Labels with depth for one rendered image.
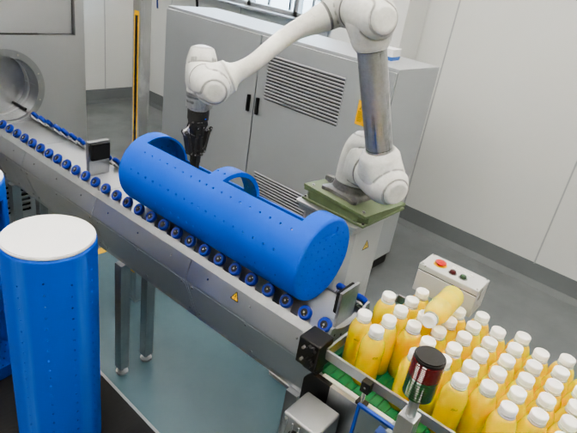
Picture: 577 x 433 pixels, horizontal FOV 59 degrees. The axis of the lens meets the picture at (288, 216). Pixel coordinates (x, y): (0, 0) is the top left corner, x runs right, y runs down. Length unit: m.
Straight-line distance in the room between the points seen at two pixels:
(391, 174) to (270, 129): 1.91
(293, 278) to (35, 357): 0.87
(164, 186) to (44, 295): 0.52
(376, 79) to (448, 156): 2.63
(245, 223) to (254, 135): 2.26
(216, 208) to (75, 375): 0.74
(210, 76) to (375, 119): 0.60
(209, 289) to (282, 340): 0.34
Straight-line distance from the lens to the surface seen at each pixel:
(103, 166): 2.45
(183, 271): 1.90
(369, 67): 1.78
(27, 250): 1.69
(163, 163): 1.88
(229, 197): 1.66
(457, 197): 4.40
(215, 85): 1.57
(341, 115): 3.28
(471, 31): 4.25
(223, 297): 1.77
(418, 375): 1.07
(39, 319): 1.77
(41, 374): 1.91
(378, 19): 1.68
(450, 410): 1.37
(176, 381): 2.69
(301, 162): 3.54
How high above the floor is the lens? 1.90
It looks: 26 degrees down
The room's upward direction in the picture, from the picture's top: 9 degrees clockwise
